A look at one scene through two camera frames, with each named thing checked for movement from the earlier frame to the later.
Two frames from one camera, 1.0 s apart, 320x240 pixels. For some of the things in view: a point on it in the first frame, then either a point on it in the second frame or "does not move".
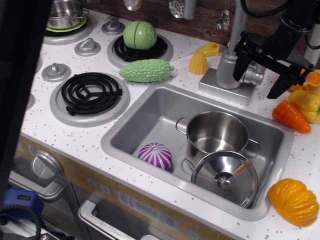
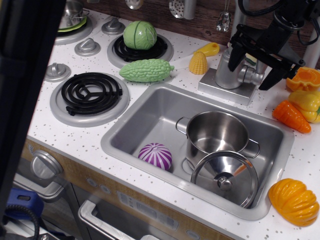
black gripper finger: (284, 81) → (274, 76)
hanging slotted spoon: (177, 7) does not move
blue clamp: (23, 197) does not move
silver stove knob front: (56, 72) does not move
